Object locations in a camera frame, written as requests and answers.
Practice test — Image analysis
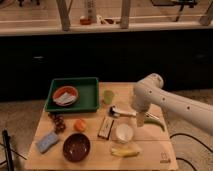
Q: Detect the yellow banana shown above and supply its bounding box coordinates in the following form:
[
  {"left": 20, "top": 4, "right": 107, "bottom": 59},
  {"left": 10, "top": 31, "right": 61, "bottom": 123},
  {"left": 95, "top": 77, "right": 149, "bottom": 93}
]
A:
[{"left": 110, "top": 148, "right": 139, "bottom": 157}]

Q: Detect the blue sponge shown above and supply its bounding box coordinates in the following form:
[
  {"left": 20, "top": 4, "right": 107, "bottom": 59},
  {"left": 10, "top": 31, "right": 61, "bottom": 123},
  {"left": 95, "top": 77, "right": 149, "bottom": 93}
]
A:
[{"left": 36, "top": 132, "right": 59, "bottom": 153}]

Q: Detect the green plastic cup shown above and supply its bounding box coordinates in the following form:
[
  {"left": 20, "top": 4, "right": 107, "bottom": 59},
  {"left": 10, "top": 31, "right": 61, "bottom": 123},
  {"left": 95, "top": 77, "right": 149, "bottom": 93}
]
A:
[{"left": 103, "top": 90, "right": 114, "bottom": 105}]

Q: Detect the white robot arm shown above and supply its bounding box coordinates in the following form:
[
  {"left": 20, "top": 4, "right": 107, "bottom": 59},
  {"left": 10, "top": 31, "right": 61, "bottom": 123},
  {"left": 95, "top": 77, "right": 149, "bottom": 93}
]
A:
[{"left": 132, "top": 73, "right": 213, "bottom": 136}]

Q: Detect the purple bowl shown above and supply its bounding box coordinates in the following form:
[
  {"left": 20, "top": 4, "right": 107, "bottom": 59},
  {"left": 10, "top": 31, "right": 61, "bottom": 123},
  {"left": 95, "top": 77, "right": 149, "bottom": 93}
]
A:
[{"left": 63, "top": 133, "right": 90, "bottom": 162}]

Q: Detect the black cable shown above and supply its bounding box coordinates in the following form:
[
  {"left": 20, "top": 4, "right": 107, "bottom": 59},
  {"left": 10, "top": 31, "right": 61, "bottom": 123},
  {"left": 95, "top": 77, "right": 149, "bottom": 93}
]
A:
[{"left": 169, "top": 132, "right": 213, "bottom": 171}]

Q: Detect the orange fruit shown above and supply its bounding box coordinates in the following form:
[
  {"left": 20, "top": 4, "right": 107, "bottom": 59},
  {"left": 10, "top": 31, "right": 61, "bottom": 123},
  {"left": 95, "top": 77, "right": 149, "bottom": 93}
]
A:
[{"left": 74, "top": 119, "right": 87, "bottom": 132}]

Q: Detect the white handled dish brush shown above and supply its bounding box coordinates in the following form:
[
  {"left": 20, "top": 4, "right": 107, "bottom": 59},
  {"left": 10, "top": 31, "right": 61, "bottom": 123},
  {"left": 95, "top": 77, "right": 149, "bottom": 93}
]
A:
[{"left": 109, "top": 106, "right": 136, "bottom": 117}]

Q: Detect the green plastic tray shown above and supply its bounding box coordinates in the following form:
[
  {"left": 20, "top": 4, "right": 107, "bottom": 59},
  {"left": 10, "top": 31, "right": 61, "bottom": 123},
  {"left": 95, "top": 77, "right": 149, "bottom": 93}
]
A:
[{"left": 45, "top": 77, "right": 99, "bottom": 113}]

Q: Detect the white crumpled cloth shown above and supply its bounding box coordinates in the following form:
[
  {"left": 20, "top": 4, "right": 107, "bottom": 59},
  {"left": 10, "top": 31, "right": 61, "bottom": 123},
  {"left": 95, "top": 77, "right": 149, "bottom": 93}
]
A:
[{"left": 55, "top": 92, "right": 75, "bottom": 104}]

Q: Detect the brown white box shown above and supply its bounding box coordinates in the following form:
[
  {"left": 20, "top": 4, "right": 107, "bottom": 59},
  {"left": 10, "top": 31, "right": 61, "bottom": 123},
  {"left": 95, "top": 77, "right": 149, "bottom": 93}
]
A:
[{"left": 98, "top": 117, "right": 114, "bottom": 139}]

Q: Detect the orange plate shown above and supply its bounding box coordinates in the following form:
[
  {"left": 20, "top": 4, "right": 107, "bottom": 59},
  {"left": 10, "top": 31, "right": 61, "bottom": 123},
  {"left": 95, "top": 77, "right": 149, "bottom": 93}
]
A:
[{"left": 52, "top": 86, "right": 78, "bottom": 106}]

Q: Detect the black stand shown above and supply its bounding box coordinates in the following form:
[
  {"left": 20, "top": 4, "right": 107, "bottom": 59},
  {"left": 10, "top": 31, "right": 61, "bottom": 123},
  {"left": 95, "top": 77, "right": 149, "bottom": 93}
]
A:
[{"left": 2, "top": 130, "right": 14, "bottom": 171}]

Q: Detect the white bottle on shelf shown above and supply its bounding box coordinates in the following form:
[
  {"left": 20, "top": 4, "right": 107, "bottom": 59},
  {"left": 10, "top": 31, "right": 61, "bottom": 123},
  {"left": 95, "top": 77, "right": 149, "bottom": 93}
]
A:
[{"left": 86, "top": 0, "right": 97, "bottom": 23}]

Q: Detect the bunch of dark grapes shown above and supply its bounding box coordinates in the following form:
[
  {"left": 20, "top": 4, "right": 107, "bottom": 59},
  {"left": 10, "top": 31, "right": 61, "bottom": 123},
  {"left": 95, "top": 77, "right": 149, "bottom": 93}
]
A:
[{"left": 48, "top": 113, "right": 66, "bottom": 134}]

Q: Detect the red bowl on shelf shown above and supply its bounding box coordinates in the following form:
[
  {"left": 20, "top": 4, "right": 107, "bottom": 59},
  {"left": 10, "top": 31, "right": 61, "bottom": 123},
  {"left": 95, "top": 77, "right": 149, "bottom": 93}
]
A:
[{"left": 79, "top": 16, "right": 92, "bottom": 25}]

